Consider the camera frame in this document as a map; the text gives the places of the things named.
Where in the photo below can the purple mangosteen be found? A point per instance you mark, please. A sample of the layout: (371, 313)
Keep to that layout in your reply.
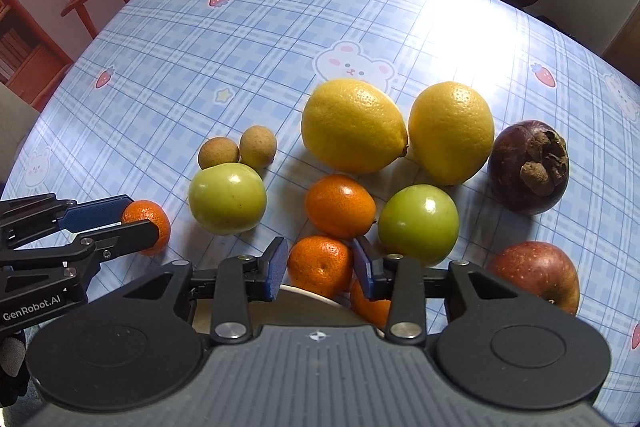
(528, 167)

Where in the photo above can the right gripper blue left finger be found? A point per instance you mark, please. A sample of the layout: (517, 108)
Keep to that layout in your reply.
(239, 281)

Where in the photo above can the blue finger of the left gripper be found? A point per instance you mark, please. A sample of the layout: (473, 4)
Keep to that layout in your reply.
(115, 240)
(46, 211)

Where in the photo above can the brown longan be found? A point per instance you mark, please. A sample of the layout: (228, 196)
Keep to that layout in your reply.
(258, 146)
(218, 151)

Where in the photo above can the beige round plate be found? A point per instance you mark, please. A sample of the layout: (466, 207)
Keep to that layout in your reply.
(292, 307)

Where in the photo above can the lemon with pointed tip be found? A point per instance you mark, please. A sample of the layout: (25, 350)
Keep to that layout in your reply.
(353, 127)

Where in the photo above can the red apple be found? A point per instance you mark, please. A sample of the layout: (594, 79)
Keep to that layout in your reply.
(542, 269)

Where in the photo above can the left gloved hand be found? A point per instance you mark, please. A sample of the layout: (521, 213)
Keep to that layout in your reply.
(14, 376)

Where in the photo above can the blue plaid tablecloth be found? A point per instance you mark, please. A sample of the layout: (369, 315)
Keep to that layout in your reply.
(165, 76)

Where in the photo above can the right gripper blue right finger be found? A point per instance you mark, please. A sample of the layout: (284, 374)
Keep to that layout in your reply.
(399, 280)

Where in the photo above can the rounder yellow lemon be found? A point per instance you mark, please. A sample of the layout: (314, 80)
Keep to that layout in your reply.
(451, 132)

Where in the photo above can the small mandarin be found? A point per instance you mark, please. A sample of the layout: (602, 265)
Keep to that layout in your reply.
(144, 209)

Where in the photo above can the green apple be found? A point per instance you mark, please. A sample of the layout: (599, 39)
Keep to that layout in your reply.
(227, 199)
(419, 221)

